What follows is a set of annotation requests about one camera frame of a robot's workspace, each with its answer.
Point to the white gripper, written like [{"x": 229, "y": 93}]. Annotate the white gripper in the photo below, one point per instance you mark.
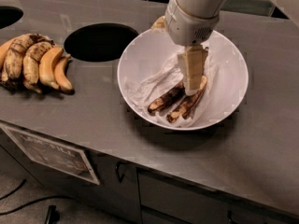
[{"x": 188, "y": 27}]

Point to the blackened banana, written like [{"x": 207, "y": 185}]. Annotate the blackened banana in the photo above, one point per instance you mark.
[
  {"x": 187, "y": 104},
  {"x": 167, "y": 99}
]

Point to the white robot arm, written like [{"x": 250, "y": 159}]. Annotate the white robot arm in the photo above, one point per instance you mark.
[{"x": 210, "y": 8}]

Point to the white round bowl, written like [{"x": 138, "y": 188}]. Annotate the white round bowl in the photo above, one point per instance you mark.
[{"x": 143, "y": 56}]

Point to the small yellow banana right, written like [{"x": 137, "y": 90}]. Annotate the small yellow banana right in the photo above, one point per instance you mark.
[{"x": 60, "y": 75}]

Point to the spotted yellow-brown banana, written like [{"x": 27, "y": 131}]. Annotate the spotted yellow-brown banana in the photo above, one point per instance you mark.
[{"x": 30, "y": 65}]

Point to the spotted brown banana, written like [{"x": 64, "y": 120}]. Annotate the spotted brown banana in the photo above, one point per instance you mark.
[{"x": 13, "y": 61}]

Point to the yellow banana far left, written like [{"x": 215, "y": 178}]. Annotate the yellow banana far left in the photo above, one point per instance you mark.
[{"x": 3, "y": 52}]

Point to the white paper liner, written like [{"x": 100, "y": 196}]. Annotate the white paper liner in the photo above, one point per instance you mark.
[{"x": 149, "y": 84}]

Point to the grey drawer front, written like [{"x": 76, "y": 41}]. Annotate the grey drawer front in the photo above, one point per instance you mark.
[{"x": 183, "y": 201}]

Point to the framed landfill sign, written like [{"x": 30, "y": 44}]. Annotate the framed landfill sign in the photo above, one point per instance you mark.
[{"x": 53, "y": 154}]

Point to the black object on floor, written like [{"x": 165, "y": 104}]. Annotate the black object on floor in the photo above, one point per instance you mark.
[{"x": 52, "y": 215}]

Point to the black cabinet handle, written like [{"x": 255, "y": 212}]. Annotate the black cabinet handle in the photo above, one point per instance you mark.
[{"x": 119, "y": 173}]

